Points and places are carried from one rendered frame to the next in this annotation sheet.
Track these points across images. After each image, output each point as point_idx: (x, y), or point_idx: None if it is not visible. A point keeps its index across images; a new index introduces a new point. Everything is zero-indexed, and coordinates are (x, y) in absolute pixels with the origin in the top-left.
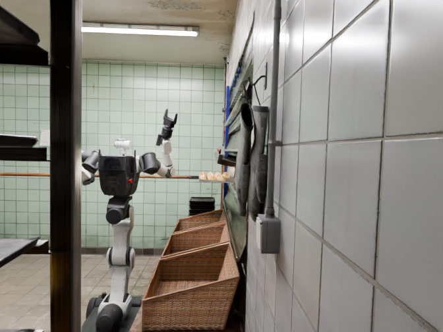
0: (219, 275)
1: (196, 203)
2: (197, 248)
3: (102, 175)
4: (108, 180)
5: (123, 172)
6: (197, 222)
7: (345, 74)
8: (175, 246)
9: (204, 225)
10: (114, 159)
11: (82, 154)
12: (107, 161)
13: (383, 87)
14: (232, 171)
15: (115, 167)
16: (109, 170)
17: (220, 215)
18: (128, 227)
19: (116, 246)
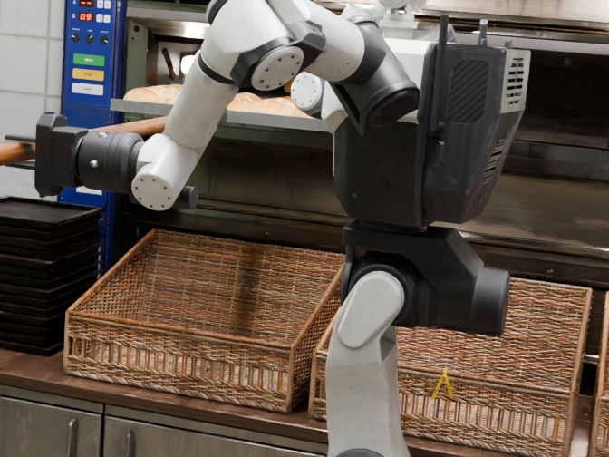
0: (607, 387)
1: (65, 228)
2: (584, 334)
3: (493, 139)
4: (490, 159)
5: (518, 119)
6: (106, 308)
7: None
8: (318, 391)
9: (328, 289)
10: (519, 63)
11: (367, 38)
12: (512, 75)
13: None
14: (153, 80)
15: (516, 100)
16: (509, 112)
17: (148, 259)
18: (396, 349)
19: (392, 439)
